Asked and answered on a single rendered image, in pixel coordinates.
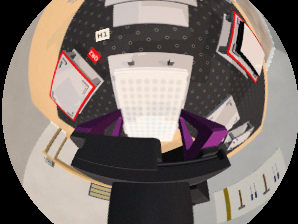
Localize white multiwell plate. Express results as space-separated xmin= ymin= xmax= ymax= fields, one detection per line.
xmin=114 ymin=67 xmax=189 ymax=142

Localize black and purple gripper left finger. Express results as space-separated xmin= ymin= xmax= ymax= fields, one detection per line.
xmin=74 ymin=108 xmax=124 ymax=136

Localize grey rectangular frame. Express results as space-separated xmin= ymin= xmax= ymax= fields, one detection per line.
xmin=204 ymin=94 xmax=240 ymax=130

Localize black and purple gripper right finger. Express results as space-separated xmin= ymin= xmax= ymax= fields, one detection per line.
xmin=178 ymin=108 xmax=228 ymax=160

